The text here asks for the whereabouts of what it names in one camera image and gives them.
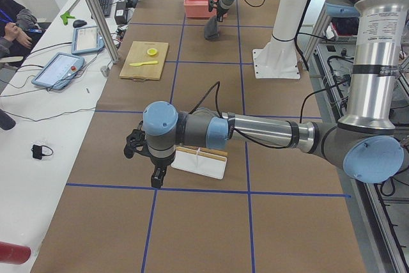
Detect teach pendant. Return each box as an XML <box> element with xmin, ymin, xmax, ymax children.
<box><xmin>71</xmin><ymin>26</ymin><xmax>105</xmax><ymax>55</ymax></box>
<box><xmin>31</xmin><ymin>52</ymin><xmax>85</xmax><ymax>90</ymax></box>

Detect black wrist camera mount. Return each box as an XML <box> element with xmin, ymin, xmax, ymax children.
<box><xmin>208</xmin><ymin>0</ymin><xmax>219</xmax><ymax>12</ymax></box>

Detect seated person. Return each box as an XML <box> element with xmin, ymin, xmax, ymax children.
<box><xmin>1</xmin><ymin>0</ymin><xmax>43</xmax><ymax>58</ymax></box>

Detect yellow lemon slices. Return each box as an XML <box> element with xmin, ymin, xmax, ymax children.
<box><xmin>146</xmin><ymin>48</ymin><xmax>158</xmax><ymax>56</ymax></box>

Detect black braided left cable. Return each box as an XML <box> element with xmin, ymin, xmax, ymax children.
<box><xmin>188</xmin><ymin>0</ymin><xmax>352</xmax><ymax>150</ymax></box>

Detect green plastic clamp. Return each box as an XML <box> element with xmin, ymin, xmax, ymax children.
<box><xmin>60</xmin><ymin>11</ymin><xmax>75</xmax><ymax>26</ymax></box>

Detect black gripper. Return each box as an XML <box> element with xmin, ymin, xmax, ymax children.
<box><xmin>150</xmin><ymin>156</ymin><xmax>174</xmax><ymax>189</ymax></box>
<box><xmin>216</xmin><ymin>8</ymin><xmax>228</xmax><ymax>20</ymax></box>

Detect white rack base tray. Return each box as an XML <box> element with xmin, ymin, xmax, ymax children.
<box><xmin>171</xmin><ymin>150</ymin><xmax>228</xmax><ymax>180</ymax></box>

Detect dark grey cloth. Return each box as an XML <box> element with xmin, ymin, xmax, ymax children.
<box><xmin>204</xmin><ymin>15</ymin><xmax>219</xmax><ymax>40</ymax></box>

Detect black computer mouse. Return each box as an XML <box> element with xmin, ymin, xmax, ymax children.
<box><xmin>72</xmin><ymin>19</ymin><xmax>87</xmax><ymax>28</ymax></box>

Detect yellow plastic knife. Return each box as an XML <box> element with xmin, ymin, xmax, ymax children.
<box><xmin>129</xmin><ymin>60</ymin><xmax>158</xmax><ymax>67</ymax></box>

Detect white camera stand pillar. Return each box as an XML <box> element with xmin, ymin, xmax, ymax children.
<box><xmin>253</xmin><ymin>0</ymin><xmax>307</xmax><ymax>79</ymax></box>

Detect bamboo cutting board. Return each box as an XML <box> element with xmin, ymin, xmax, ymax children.
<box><xmin>120</xmin><ymin>41</ymin><xmax>169</xmax><ymax>81</ymax></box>

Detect pink plastic bin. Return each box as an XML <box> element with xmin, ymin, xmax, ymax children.
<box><xmin>183</xmin><ymin>0</ymin><xmax>217</xmax><ymax>19</ymax></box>

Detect teach pendant near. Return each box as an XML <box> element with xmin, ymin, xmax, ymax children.
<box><xmin>31</xmin><ymin>52</ymin><xmax>85</xmax><ymax>90</ymax></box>

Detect red fire extinguisher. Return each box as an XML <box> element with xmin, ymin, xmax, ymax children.
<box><xmin>0</xmin><ymin>242</ymin><xmax>31</xmax><ymax>265</ymax></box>

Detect grey aluminium post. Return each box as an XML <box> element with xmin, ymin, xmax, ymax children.
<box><xmin>85</xmin><ymin>0</ymin><xmax>119</xmax><ymax>64</ymax></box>

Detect black adapter box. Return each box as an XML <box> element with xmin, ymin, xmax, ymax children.
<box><xmin>114</xmin><ymin>1</ymin><xmax>128</xmax><ymax>25</ymax></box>

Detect teach pendant far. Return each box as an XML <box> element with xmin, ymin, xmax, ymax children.
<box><xmin>71</xmin><ymin>26</ymin><xmax>105</xmax><ymax>55</ymax></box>

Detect small black clip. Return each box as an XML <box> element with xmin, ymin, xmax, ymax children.
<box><xmin>31</xmin><ymin>144</ymin><xmax>54</xmax><ymax>160</ymax></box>

